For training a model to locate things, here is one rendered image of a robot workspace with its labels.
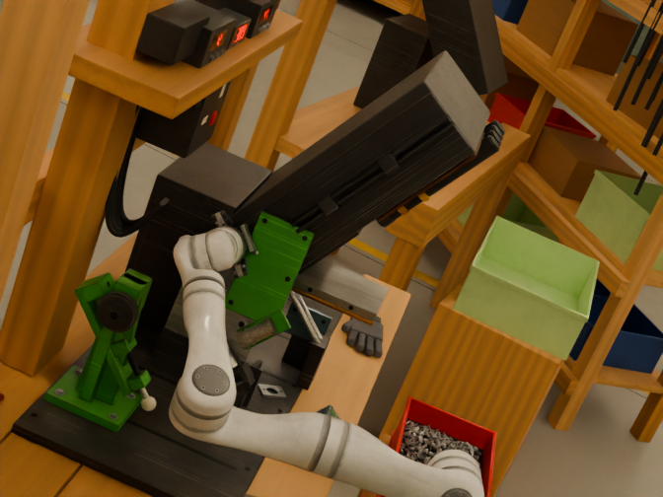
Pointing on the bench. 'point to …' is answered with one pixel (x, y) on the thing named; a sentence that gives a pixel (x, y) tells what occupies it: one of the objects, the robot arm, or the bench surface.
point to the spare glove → (372, 339)
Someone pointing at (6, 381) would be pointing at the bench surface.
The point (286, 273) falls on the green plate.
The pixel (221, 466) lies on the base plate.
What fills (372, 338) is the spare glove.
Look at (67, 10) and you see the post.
